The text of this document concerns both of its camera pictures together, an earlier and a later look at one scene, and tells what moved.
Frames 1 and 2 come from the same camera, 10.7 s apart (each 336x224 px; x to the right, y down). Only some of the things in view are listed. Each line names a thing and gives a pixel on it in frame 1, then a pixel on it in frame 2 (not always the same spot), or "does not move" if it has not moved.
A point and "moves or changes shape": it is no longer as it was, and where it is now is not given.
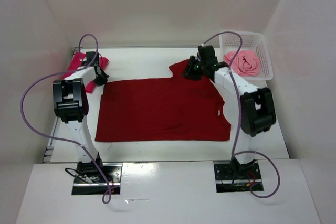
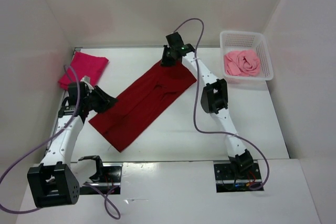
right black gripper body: (199, 65) -> (172, 48)
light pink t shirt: (245, 62) does not move
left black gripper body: (102, 78) -> (92, 99)
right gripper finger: (189, 67) -> (168, 58)
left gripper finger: (103, 74) -> (109, 99)
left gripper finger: (102, 81) -> (104, 106)
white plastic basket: (255, 41) does not move
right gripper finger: (195, 76) -> (168, 61)
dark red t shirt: (176, 109) moves or changes shape
